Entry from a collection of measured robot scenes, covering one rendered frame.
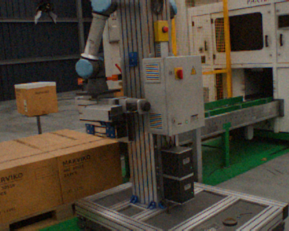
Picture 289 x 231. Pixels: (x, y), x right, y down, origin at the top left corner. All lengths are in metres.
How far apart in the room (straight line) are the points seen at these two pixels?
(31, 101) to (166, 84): 2.87
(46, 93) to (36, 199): 2.21
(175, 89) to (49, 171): 1.22
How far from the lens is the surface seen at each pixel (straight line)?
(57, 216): 2.97
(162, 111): 2.17
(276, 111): 4.75
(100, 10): 2.26
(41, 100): 4.78
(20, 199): 2.80
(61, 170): 2.89
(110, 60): 4.44
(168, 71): 2.12
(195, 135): 3.28
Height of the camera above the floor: 1.23
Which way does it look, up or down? 9 degrees down
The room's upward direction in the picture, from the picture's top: 4 degrees counter-clockwise
